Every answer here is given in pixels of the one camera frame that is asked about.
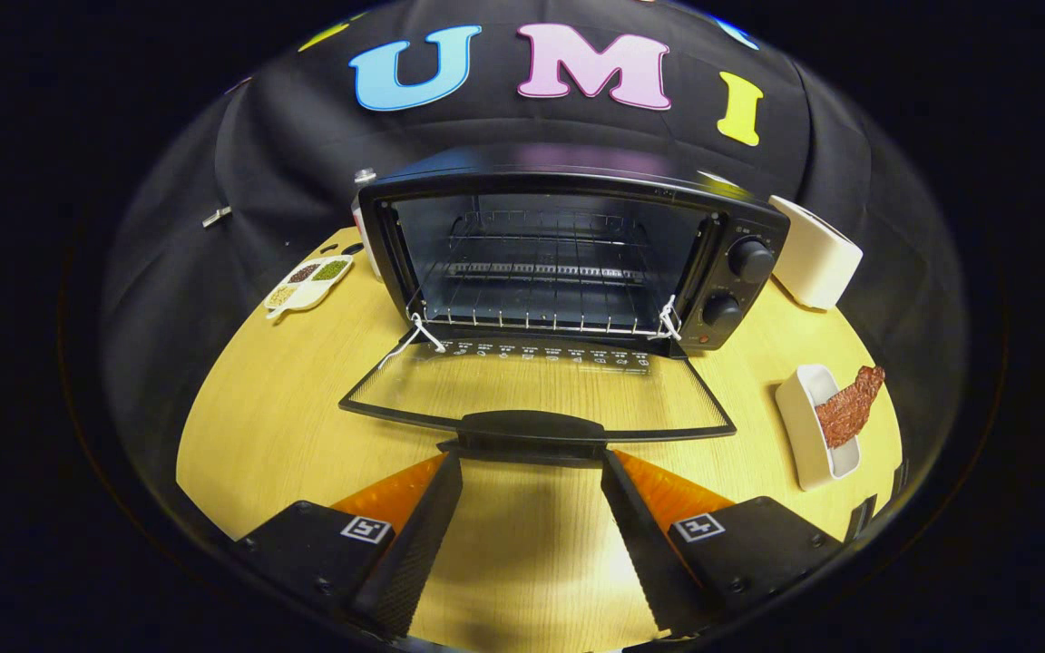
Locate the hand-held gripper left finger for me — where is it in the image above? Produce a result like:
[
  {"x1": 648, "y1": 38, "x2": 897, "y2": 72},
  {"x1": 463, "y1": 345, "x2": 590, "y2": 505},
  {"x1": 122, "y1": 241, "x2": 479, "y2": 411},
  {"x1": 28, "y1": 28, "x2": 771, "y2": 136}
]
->
[{"x1": 232, "y1": 451, "x2": 464, "y2": 640}]

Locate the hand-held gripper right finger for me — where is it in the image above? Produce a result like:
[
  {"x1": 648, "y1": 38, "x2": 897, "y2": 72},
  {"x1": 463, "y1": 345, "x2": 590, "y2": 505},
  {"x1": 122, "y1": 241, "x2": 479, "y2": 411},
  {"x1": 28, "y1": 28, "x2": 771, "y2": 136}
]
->
[{"x1": 601, "y1": 449, "x2": 845, "y2": 636}]

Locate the brown meat piece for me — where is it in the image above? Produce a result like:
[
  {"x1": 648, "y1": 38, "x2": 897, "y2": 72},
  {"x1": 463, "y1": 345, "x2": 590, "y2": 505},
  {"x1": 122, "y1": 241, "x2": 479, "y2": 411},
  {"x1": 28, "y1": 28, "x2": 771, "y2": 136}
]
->
[{"x1": 815, "y1": 365, "x2": 886, "y2": 450}]

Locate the black toaster oven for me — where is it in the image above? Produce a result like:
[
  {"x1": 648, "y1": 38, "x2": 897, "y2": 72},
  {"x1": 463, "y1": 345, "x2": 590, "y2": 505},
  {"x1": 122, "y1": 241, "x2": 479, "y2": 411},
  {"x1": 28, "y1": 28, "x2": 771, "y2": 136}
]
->
[{"x1": 338, "y1": 145, "x2": 791, "y2": 468}]

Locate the cream white toaster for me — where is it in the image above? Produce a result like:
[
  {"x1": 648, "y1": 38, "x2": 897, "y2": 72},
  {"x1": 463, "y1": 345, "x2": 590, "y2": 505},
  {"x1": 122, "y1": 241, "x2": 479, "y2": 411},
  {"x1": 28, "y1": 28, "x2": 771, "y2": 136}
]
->
[{"x1": 767, "y1": 195, "x2": 864, "y2": 312}]

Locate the white ribbed rectangular dish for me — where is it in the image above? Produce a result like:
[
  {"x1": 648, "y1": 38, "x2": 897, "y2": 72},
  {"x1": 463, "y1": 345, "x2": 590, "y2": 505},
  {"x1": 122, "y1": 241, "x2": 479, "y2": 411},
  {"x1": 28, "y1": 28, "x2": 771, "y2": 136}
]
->
[{"x1": 775, "y1": 364, "x2": 862, "y2": 492}]

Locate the white divided spice dish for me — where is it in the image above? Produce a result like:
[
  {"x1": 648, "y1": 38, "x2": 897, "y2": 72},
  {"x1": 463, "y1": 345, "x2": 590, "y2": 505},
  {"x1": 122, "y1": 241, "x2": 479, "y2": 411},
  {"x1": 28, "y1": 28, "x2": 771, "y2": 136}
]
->
[{"x1": 264, "y1": 255, "x2": 356, "y2": 320}]

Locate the glass shaker with silver cap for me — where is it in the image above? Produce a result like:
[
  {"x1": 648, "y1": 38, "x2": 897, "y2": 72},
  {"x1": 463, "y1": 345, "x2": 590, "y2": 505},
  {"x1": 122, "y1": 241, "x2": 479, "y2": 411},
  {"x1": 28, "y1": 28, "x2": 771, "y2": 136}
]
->
[{"x1": 352, "y1": 168, "x2": 385, "y2": 282}]

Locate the black backdrop cloth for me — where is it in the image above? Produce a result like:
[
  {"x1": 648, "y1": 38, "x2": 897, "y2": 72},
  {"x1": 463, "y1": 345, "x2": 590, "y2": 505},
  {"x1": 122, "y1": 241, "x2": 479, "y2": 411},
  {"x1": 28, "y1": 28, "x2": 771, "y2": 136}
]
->
[{"x1": 101, "y1": 0, "x2": 968, "y2": 545}]

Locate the white string loop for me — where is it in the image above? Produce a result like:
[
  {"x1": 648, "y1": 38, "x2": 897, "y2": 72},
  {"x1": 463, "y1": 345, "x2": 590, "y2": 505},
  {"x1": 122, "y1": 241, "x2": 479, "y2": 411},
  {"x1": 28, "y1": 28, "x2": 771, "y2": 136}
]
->
[
  {"x1": 380, "y1": 311, "x2": 446, "y2": 368},
  {"x1": 649, "y1": 295, "x2": 684, "y2": 344}
]

